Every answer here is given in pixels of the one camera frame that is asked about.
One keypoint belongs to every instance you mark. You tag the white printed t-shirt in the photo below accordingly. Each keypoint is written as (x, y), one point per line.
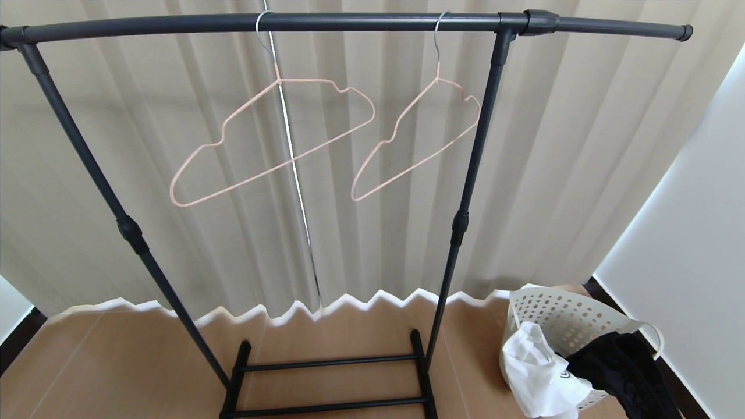
(535, 372)

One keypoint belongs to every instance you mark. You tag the black clothes rack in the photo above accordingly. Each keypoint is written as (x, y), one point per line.
(349, 22)

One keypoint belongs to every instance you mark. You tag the pink clothes hanger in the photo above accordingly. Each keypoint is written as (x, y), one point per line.
(308, 80)
(437, 67)

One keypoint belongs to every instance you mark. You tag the black garment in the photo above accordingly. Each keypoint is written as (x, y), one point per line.
(623, 366)

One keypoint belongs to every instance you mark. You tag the white laundry basket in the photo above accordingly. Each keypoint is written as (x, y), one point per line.
(559, 317)

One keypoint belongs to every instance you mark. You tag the beige curtain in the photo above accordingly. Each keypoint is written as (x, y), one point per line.
(145, 87)

